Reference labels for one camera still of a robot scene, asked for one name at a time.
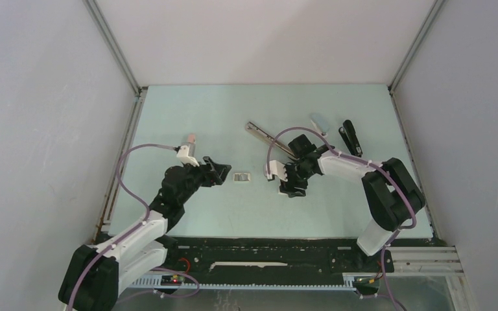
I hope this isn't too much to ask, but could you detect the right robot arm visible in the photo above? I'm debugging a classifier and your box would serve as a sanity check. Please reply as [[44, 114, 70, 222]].
[[264, 134, 425, 271]]

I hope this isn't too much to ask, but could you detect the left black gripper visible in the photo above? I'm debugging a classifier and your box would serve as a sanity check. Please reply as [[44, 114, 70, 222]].
[[178, 156, 230, 205]]

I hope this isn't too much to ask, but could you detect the beige black long stapler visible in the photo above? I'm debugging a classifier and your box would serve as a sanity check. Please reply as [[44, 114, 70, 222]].
[[244, 122, 297, 159]]

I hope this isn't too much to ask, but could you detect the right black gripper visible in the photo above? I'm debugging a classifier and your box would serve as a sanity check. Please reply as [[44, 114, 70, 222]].
[[279, 163, 314, 198]]

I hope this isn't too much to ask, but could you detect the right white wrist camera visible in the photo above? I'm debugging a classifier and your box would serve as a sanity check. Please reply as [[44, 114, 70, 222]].
[[264, 160, 288, 181]]

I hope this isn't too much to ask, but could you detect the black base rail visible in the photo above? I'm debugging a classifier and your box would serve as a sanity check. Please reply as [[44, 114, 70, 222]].
[[158, 236, 394, 287]]

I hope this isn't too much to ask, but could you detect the staple box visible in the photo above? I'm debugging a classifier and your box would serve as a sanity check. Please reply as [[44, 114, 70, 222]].
[[233, 172, 251, 183]]

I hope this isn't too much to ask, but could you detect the light blue stapler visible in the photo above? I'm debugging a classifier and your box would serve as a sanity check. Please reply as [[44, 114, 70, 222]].
[[310, 113, 331, 137]]

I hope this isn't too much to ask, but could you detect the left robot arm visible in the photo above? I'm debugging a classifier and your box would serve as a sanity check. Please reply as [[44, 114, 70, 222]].
[[58, 156, 231, 310]]

